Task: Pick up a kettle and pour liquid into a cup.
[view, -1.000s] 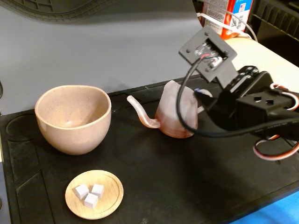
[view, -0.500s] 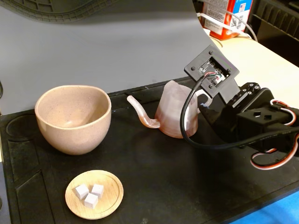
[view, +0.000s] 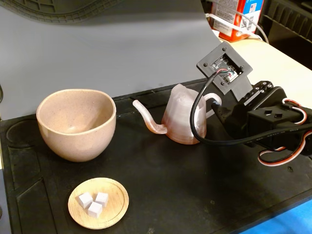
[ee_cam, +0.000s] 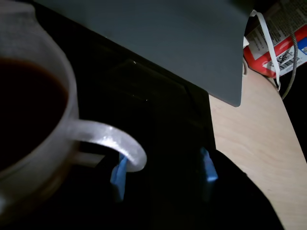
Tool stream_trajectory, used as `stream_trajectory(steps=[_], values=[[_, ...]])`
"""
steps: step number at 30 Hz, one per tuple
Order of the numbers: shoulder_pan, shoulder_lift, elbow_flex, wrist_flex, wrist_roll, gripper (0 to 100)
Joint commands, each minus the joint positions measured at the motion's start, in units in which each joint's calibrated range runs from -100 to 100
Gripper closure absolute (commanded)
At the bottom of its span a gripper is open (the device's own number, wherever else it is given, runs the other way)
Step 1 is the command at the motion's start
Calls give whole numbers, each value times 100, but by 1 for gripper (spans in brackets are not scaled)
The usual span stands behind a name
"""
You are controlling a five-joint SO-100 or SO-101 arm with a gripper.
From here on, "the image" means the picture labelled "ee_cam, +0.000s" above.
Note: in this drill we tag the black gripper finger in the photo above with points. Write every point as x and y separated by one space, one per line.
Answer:
208 170
118 177

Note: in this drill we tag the grey plastic backdrop sheet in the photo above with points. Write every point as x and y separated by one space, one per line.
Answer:
168 36

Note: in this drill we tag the red white blue carton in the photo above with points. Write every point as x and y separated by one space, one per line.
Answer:
285 46

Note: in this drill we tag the translucent plastic measuring cup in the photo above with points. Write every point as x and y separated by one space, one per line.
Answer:
103 135

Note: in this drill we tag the black rubber work mat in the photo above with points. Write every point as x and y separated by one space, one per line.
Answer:
156 107

